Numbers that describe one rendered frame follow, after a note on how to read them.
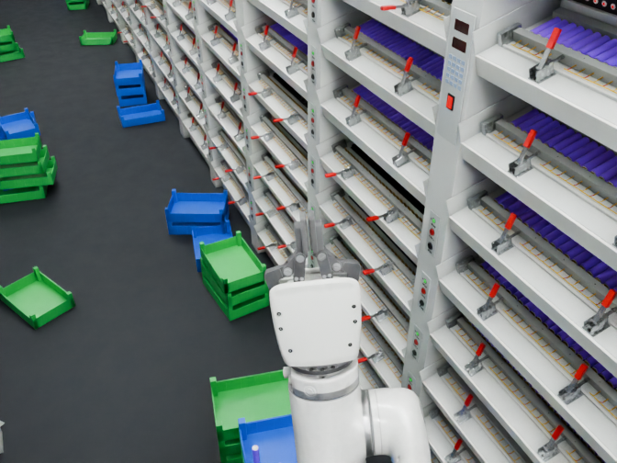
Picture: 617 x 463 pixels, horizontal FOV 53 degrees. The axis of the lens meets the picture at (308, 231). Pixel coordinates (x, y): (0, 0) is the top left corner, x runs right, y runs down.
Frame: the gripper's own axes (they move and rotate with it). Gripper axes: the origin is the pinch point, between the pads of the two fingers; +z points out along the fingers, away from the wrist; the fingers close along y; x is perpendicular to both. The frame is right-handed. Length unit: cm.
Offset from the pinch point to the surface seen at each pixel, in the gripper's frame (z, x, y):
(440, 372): -74, -92, 34
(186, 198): -53, -264, -64
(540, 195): -12, -47, 44
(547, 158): -6, -54, 48
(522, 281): -31, -52, 43
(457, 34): 19, -66, 34
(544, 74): 10, -47, 45
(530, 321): -44, -60, 47
